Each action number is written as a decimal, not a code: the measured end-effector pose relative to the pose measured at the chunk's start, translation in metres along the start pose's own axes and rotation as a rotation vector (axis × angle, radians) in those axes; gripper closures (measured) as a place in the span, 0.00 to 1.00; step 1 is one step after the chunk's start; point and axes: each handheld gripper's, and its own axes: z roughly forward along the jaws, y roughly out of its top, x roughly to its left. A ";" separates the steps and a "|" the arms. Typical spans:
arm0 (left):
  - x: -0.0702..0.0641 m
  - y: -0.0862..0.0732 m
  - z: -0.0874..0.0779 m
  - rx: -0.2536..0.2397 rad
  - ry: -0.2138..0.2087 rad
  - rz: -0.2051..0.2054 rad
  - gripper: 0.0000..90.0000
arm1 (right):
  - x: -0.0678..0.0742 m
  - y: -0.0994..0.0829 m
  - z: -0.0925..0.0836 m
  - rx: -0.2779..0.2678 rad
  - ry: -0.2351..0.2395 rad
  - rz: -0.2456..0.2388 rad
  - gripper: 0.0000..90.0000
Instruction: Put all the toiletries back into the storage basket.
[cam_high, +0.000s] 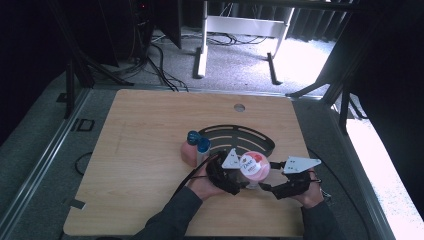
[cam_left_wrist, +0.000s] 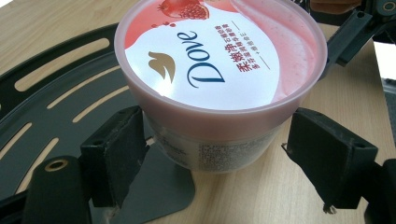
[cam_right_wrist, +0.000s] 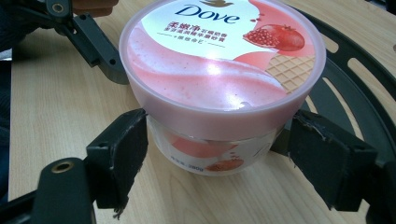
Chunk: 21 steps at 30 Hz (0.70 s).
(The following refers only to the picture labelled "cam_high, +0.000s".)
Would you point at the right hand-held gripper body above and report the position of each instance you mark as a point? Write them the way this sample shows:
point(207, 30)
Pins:
point(295, 181)

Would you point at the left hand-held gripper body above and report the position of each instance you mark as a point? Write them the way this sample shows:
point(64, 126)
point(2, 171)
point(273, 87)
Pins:
point(220, 173)

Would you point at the pink jar with white lid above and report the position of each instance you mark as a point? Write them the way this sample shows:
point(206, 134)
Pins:
point(255, 168)

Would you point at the pink bottle with blue cap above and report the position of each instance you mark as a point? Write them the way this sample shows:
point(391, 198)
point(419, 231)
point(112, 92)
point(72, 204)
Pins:
point(189, 151)

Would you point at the black fan-shaped slotted rack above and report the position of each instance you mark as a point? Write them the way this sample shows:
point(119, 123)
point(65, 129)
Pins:
point(240, 136)

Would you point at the person's left hand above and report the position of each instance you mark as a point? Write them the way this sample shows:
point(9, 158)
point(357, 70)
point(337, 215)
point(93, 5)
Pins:
point(203, 186)

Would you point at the person's right hand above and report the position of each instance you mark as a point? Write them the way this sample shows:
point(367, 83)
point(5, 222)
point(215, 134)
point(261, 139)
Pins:
point(311, 196)

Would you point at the black metal stand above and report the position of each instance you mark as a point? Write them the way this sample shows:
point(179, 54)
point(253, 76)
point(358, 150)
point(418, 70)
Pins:
point(336, 80)
point(75, 70)

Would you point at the dark curtain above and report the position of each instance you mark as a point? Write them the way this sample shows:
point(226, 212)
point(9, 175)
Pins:
point(310, 23)

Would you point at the black tape piece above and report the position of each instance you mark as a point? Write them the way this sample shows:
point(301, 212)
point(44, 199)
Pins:
point(77, 204)

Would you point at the black computer tower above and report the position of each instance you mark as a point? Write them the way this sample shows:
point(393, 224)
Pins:
point(126, 30)

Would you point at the white desk frame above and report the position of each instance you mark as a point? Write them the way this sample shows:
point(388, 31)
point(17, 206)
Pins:
point(243, 26)

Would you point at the black rectangular bracket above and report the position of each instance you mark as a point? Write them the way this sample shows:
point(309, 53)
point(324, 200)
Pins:
point(83, 124)

